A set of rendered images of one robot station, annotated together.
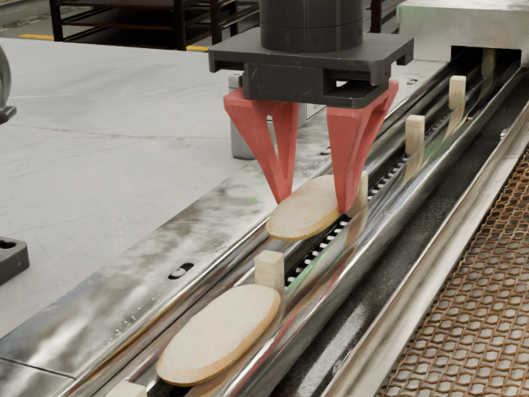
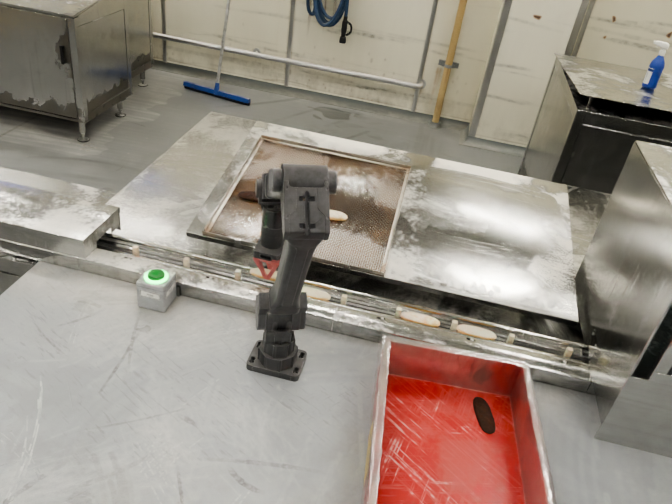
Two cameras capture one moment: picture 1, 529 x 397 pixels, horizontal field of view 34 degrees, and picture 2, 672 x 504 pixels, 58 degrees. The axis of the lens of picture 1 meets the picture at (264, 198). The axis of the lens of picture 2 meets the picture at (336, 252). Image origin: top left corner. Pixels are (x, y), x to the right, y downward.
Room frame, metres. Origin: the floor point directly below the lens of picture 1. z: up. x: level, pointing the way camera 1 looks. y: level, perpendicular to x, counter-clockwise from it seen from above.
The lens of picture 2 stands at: (0.74, 1.18, 1.79)
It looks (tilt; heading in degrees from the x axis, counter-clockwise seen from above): 34 degrees down; 251
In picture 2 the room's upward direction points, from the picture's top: 9 degrees clockwise
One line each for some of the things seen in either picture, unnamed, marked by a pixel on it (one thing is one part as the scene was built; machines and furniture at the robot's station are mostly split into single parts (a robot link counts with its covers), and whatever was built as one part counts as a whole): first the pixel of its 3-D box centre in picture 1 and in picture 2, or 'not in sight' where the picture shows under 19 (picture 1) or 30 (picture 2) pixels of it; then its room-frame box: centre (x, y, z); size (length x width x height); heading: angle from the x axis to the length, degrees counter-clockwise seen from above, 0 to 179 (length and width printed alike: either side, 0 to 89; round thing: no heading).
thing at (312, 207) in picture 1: (314, 201); (268, 273); (0.49, -0.03, 0.88); 0.10 x 0.04 x 0.01; 154
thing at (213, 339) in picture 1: (222, 325); (311, 292); (0.39, 0.02, 0.86); 0.10 x 0.04 x 0.01; 154
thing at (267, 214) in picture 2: not in sight; (274, 213); (0.49, -0.03, 1.06); 0.07 x 0.06 x 0.07; 86
